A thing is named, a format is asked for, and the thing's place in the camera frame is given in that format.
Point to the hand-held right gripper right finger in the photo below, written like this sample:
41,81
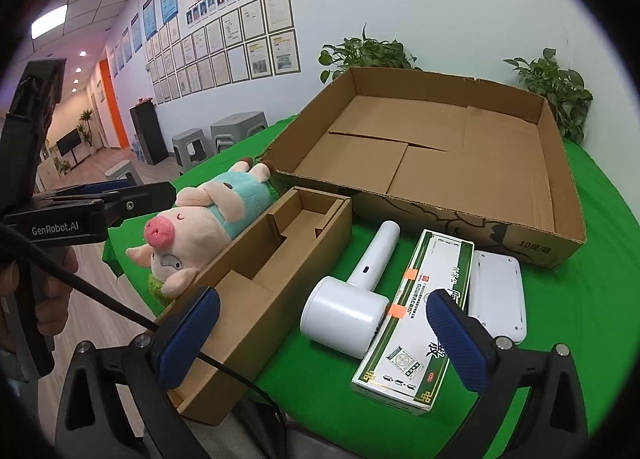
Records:
457,339

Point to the wall of framed certificates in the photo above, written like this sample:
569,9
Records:
235,44

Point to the pink pig plush toy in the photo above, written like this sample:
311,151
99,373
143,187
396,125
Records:
200,211

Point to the tall corridor plant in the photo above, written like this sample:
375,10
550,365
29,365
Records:
86,126

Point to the white flat plastic device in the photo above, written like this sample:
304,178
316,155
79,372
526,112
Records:
500,289

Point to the person's left hand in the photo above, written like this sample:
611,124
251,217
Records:
62,266

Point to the black cabinet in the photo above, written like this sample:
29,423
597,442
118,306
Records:
149,131

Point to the black tv monitor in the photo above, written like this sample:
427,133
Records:
68,141

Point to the leafy green potted plant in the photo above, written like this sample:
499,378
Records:
560,84

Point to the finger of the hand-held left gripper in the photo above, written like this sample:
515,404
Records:
100,190
145,201

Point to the pack of water bottles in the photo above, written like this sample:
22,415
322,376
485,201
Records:
140,149

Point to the light grey stool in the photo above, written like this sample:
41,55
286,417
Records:
122,171

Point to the bushy green potted plant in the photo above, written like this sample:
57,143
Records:
365,54

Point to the green and white medicine box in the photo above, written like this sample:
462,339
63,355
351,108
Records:
400,364

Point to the small cardboard insert box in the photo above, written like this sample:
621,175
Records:
285,289

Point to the white handheld lint remover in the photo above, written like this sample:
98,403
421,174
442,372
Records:
345,314

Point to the grey plastic stool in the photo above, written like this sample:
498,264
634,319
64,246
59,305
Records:
237,131
189,149

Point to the large shallow cardboard box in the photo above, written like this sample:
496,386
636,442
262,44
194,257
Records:
450,149

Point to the green tablecloth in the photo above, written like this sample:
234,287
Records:
575,339

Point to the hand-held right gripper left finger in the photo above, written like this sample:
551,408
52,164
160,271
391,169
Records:
192,329

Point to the ceiling light panel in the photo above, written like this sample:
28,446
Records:
49,21

